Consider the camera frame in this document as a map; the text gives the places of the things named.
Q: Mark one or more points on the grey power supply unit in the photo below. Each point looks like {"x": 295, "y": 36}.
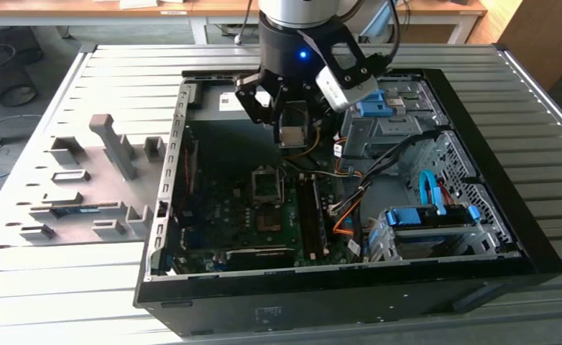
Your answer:
{"x": 223, "y": 140}

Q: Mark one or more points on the white paper stack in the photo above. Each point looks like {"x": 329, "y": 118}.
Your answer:
{"x": 136, "y": 3}

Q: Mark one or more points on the RAM stick with label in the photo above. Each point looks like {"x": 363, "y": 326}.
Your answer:
{"x": 76, "y": 209}

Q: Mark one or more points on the grey parts rack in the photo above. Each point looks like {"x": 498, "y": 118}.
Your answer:
{"x": 112, "y": 194}

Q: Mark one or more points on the wooden cabinet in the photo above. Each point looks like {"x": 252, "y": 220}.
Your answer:
{"x": 544, "y": 36}

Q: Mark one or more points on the black mesh waste bin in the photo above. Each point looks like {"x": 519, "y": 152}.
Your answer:
{"x": 12, "y": 90}

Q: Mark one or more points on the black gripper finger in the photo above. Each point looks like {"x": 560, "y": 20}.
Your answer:
{"x": 253, "y": 100}
{"x": 311, "y": 115}

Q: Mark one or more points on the metal drive cage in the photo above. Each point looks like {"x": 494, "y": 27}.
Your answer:
{"x": 472, "y": 244}
{"x": 391, "y": 129}

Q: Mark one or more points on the black graphics card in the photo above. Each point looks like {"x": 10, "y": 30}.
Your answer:
{"x": 261, "y": 257}

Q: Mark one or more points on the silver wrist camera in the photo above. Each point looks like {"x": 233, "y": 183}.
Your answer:
{"x": 345, "y": 90}

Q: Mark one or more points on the black camera bracket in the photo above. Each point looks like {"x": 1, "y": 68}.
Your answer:
{"x": 364, "y": 68}

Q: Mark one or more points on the wooden desk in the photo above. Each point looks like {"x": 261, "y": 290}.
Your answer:
{"x": 69, "y": 12}

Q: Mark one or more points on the silver CPU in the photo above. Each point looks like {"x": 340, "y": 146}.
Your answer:
{"x": 293, "y": 136}

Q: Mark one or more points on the CPU socket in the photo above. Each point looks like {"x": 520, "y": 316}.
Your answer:
{"x": 267, "y": 220}

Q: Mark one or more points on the hard disk in blue carrier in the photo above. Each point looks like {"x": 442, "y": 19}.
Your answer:
{"x": 403, "y": 216}

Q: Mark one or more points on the green motherboard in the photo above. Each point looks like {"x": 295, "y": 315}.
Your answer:
{"x": 291, "y": 233}

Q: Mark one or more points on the black PC case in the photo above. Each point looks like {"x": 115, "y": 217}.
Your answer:
{"x": 309, "y": 305}

